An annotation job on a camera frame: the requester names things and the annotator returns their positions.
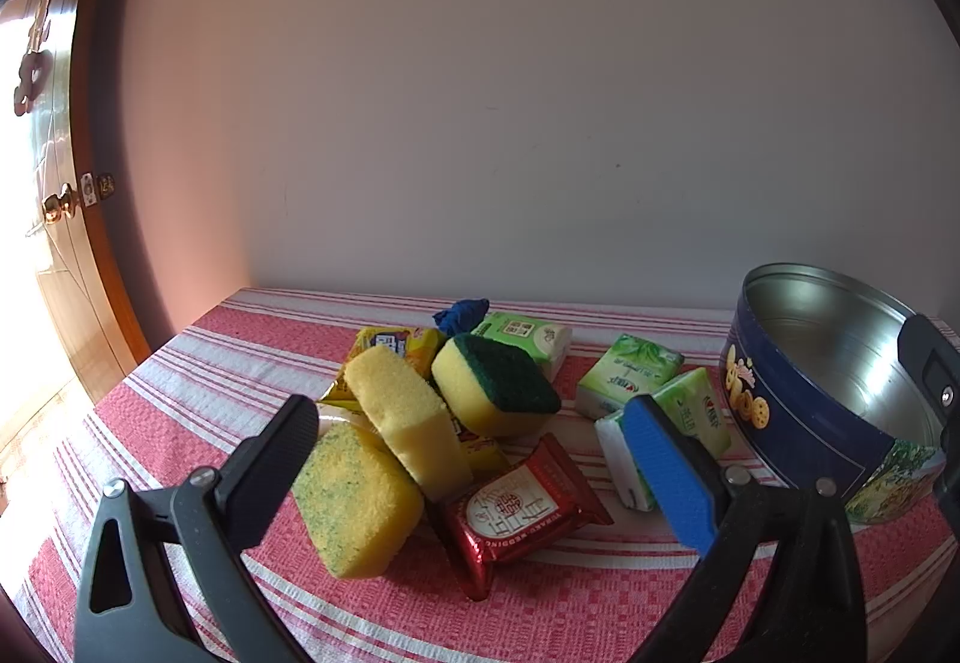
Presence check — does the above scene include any round blue cookie tin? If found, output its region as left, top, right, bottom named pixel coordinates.
left=721, top=263, right=947, bottom=525

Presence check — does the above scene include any yellow green-speckled sponge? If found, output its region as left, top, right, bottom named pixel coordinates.
left=291, top=423, right=426, bottom=581

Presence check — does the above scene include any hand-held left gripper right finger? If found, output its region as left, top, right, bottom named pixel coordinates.
left=622, top=395, right=871, bottom=663

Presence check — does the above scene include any green white tissue pack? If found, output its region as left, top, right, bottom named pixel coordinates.
left=471, top=310, right=572, bottom=383

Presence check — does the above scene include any green leaf-print tissue pack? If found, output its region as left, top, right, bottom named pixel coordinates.
left=595, top=367, right=732, bottom=512
left=576, top=333, right=685, bottom=420

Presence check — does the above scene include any red candy packet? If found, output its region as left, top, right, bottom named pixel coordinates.
left=439, top=433, right=614, bottom=602

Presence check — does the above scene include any brass door knob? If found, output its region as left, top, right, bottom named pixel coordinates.
left=41, top=183, right=83, bottom=225

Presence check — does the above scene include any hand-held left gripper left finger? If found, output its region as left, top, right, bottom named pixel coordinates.
left=73, top=395, right=321, bottom=663

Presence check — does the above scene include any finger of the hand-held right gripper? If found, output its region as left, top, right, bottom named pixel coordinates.
left=898, top=314, right=960, bottom=484

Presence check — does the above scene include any yellow sponge green scourer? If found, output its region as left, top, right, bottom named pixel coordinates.
left=343, top=344, right=475, bottom=503
left=431, top=331, right=563, bottom=439

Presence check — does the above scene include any blue crumpled wrapper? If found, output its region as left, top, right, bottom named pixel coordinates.
left=433, top=298, right=490, bottom=338

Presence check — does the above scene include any red white striped tablecloth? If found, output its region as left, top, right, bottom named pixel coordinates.
left=0, top=288, right=960, bottom=663

